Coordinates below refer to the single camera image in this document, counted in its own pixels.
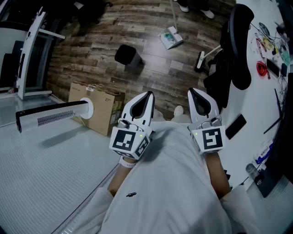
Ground red cable coil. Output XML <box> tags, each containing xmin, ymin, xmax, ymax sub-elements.
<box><xmin>256</xmin><ymin>61</ymin><xmax>269</xmax><ymax>78</ymax></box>

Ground person's white trousers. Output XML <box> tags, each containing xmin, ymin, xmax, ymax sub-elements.
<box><xmin>151</xmin><ymin>109</ymin><xmax>190</xmax><ymax>125</ymax></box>

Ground tangle of cables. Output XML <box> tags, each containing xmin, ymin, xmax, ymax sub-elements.
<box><xmin>250</xmin><ymin>21</ymin><xmax>291</xmax><ymax>67</ymax></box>

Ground black flat monitor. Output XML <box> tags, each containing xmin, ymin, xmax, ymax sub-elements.
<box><xmin>260</xmin><ymin>73</ymin><xmax>293</xmax><ymax>198</ymax></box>

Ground white wristband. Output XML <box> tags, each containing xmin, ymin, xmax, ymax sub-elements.
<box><xmin>118</xmin><ymin>156</ymin><xmax>138</xmax><ymax>169</ymax></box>

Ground black rectangular device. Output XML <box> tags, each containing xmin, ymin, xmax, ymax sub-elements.
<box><xmin>266</xmin><ymin>58</ymin><xmax>280</xmax><ymax>78</ymax></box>

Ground white dustpan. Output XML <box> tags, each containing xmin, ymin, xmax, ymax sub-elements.
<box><xmin>159</xmin><ymin>0</ymin><xmax>184</xmax><ymax>50</ymax></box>

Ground person's white shirt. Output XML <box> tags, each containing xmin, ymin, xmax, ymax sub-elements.
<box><xmin>59</xmin><ymin>121</ymin><xmax>261</xmax><ymax>234</ymax></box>

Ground black smartphone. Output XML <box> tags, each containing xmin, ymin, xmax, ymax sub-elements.
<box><xmin>225</xmin><ymin>114</ymin><xmax>247</xmax><ymax>140</ymax></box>

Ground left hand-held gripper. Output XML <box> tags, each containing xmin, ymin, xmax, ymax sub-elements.
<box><xmin>109</xmin><ymin>90</ymin><xmax>156</xmax><ymax>160</ymax></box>

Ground clear water bottle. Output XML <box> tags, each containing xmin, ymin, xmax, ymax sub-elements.
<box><xmin>245</xmin><ymin>163</ymin><xmax>260</xmax><ymax>181</ymax></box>

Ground round white monitor base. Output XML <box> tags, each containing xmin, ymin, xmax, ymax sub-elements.
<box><xmin>79</xmin><ymin>97</ymin><xmax>94</xmax><ymax>120</ymax></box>

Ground white desk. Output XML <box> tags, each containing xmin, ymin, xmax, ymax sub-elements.
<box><xmin>0</xmin><ymin>6</ymin><xmax>66</xmax><ymax>101</ymax></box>

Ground colourful paper scraps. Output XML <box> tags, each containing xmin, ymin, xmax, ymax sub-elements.
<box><xmin>162</xmin><ymin>32</ymin><xmax>176</xmax><ymax>43</ymax></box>

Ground blue white packet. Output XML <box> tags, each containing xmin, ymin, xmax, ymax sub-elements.
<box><xmin>255</xmin><ymin>139</ymin><xmax>275</xmax><ymax>165</ymax></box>

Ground cardboard box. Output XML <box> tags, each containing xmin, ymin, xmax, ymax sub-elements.
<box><xmin>68</xmin><ymin>81</ymin><xmax>126</xmax><ymax>137</ymax></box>

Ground black waste bin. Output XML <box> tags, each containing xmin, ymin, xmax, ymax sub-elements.
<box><xmin>114</xmin><ymin>44</ymin><xmax>145</xmax><ymax>69</ymax></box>

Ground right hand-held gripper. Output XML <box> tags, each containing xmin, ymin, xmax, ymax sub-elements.
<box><xmin>187</xmin><ymin>88</ymin><xmax>227</xmax><ymax>155</ymax></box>

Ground black jacket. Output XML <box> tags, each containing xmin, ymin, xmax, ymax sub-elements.
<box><xmin>203</xmin><ymin>49</ymin><xmax>232</xmax><ymax>109</ymax></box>

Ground person's left forearm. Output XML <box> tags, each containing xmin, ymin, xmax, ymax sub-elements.
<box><xmin>107</xmin><ymin>159</ymin><xmax>136</xmax><ymax>197</ymax></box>

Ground black office chair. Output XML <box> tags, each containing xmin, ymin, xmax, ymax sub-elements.
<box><xmin>219</xmin><ymin>3</ymin><xmax>255</xmax><ymax>91</ymax></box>

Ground person's right forearm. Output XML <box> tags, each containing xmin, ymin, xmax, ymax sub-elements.
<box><xmin>206</xmin><ymin>152</ymin><xmax>231</xmax><ymax>199</ymax></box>

